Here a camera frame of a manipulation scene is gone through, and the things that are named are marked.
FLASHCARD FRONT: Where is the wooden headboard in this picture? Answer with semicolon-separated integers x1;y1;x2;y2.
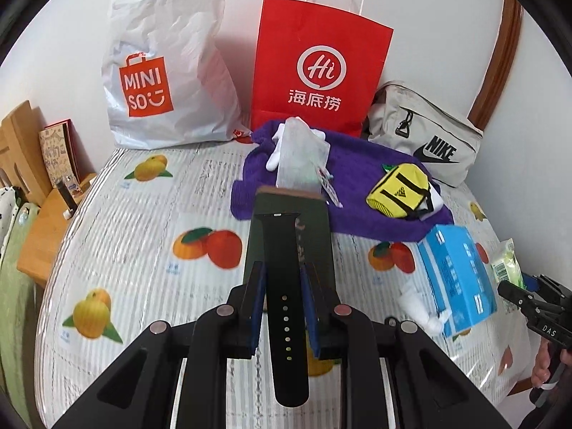
0;100;52;206

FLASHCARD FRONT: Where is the white squeeze tube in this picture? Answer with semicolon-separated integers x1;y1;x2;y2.
399;282;453;337

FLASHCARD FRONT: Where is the person's right hand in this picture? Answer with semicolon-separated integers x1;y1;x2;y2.
531;342;564;389

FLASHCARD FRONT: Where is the red paper bag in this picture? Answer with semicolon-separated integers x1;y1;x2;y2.
250;0;395;139

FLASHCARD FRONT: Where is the dark green box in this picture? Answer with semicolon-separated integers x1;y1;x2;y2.
243;185;335;284

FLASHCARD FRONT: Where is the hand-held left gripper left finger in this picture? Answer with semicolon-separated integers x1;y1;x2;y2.
51;259;269;429

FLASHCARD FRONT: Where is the fruit print bed sheet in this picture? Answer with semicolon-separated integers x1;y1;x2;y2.
36;129;537;429

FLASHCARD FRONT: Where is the blue tissue box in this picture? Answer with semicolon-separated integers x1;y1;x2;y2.
418;225;498;339

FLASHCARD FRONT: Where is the pale green cloth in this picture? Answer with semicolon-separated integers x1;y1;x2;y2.
0;188;45;412

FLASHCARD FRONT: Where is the black watch strap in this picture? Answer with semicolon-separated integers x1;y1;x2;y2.
248;211;311;407

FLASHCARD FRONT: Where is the white plastic shopping bag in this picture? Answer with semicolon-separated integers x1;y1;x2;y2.
100;0;244;150

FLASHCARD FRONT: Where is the translucent plastic pouch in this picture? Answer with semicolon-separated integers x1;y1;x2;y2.
275;117;344;210

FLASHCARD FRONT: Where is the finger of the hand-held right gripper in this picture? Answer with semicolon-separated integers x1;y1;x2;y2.
497;281;539;319
523;274;569;301

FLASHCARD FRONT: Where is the yellow pouch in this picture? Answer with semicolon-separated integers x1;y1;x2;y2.
366;164;433;221

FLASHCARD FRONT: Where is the red and brown book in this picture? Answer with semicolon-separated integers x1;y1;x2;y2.
38;118;83;191

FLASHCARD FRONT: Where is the small black object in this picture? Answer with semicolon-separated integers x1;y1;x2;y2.
54;179;79;220

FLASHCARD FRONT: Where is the green wet wipes packet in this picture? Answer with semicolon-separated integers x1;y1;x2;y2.
490;239;526;289

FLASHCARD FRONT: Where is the brown wooden door frame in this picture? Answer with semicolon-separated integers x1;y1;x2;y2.
469;0;523;132

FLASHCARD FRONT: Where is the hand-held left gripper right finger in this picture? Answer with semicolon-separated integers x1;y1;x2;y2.
299;261;512;429

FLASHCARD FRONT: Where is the wooden nightstand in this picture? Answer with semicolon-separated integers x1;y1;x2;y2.
22;172;99;287

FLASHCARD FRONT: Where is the purple towel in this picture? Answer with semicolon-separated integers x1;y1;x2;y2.
230;118;454;243

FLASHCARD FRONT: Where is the grey waist bag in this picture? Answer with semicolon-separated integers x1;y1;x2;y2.
363;80;484;188

